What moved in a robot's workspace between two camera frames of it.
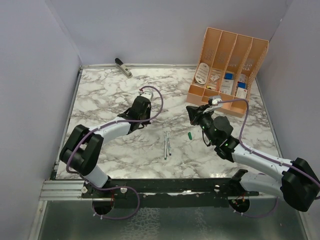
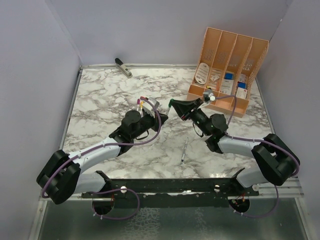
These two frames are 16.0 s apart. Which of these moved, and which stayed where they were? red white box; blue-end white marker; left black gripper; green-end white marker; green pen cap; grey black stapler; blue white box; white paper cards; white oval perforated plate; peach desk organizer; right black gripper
Moved: right black gripper; left black gripper; green-end white marker; green pen cap; blue-end white marker
Stayed: red white box; grey black stapler; blue white box; white paper cards; white oval perforated plate; peach desk organizer
